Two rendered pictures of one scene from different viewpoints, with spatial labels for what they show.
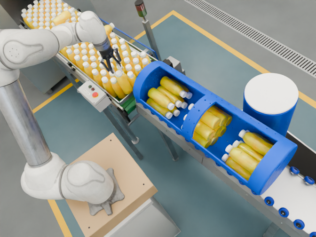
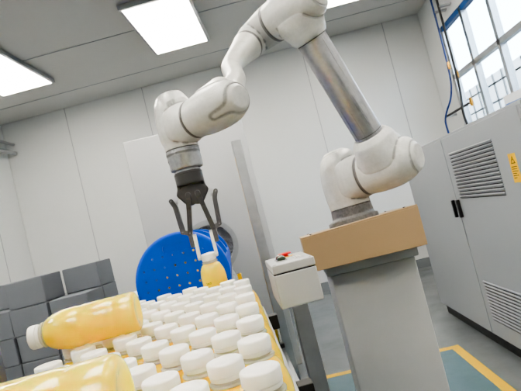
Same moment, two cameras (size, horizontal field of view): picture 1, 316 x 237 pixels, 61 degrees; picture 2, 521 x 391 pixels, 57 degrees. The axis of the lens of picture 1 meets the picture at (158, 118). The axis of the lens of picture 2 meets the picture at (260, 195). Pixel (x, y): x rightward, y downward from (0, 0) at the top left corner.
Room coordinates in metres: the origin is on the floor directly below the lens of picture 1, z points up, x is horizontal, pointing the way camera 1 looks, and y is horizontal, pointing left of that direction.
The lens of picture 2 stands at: (2.39, 0.67, 1.21)
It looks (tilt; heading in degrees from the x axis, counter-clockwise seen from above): 3 degrees up; 198
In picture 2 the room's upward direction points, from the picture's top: 14 degrees counter-clockwise
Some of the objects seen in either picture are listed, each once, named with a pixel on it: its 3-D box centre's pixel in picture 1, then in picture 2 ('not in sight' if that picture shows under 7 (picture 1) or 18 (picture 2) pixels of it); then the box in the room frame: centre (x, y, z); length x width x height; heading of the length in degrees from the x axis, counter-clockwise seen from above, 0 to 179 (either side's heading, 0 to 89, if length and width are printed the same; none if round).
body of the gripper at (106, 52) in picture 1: (106, 51); (191, 187); (1.24, 0.11, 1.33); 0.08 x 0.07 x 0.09; 113
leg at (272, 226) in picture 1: (272, 230); not in sight; (0.17, -0.37, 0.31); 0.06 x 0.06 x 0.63; 23
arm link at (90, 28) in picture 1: (90, 27); (178, 119); (1.25, 0.12, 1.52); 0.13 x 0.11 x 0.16; 68
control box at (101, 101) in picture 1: (94, 95); (291, 277); (1.25, 0.32, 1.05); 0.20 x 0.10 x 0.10; 23
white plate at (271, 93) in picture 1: (270, 92); not in sight; (0.72, -0.63, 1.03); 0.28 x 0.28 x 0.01
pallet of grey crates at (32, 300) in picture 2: not in sight; (55, 330); (-1.65, -3.24, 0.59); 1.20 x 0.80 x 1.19; 106
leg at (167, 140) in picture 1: (169, 144); not in sight; (1.08, 0.01, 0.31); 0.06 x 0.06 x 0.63; 23
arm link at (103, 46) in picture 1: (101, 42); (184, 160); (1.24, 0.11, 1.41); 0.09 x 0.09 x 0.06
